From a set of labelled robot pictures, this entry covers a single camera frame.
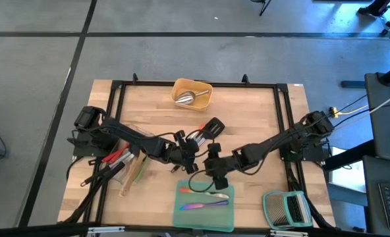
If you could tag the silver frame bracket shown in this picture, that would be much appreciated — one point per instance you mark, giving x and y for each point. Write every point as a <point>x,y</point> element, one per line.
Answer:
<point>289,233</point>
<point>106,229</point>

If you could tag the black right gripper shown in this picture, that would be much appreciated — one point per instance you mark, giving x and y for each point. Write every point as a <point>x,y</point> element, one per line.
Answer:
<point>219,164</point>

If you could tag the green dish rack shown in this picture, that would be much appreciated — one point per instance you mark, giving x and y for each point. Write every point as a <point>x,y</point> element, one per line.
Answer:
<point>277,210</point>

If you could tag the green silicone spatula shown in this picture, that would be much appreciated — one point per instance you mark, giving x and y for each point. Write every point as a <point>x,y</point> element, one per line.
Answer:
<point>141,169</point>

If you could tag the black frame crossbeam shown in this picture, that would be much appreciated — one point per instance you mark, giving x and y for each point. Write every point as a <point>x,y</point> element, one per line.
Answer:
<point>33,230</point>

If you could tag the teal plastic bin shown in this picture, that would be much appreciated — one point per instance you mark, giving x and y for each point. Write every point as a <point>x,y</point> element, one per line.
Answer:
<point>208,220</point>

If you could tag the metal scoop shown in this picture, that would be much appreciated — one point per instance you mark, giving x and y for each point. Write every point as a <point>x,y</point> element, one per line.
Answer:
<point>185,97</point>

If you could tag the black nylon turner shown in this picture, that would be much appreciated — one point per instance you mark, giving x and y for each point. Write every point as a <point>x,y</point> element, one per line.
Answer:
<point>122,158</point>

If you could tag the black slotted turner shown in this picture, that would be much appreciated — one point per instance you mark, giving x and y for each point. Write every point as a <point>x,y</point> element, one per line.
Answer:
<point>214,126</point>

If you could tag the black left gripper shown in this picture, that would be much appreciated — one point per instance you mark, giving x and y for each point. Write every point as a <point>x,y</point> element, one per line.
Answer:
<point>185,151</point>

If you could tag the wooden spatula with label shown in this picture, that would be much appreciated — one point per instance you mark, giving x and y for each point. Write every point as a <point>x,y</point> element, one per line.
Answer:
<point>132,177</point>

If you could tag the dark grey desk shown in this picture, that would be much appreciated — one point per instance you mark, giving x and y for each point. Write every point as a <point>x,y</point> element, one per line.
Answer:
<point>371,204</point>

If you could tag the person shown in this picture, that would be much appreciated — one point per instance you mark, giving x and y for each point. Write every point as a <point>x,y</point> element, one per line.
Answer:
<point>376,8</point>

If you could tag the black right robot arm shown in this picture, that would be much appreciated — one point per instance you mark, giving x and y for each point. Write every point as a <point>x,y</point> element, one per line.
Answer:
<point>280,141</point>

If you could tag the dark floor foot bar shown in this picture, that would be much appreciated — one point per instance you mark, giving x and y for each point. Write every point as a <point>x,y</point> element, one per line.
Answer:
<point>353,84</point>

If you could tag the orange plastic bin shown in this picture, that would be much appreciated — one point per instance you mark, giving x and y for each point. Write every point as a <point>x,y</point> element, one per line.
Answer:
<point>205,103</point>

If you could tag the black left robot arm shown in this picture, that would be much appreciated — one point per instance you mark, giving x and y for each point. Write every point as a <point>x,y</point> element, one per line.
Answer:
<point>126,135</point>

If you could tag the rainbow metal knife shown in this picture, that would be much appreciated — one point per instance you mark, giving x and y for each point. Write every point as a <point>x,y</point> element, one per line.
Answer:
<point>198,206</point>

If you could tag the black desk beam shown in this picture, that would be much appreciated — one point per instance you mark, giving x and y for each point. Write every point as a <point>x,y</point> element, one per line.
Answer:
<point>350,154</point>

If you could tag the dark grey side table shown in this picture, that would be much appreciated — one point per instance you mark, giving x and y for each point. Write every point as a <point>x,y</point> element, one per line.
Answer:
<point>389,131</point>

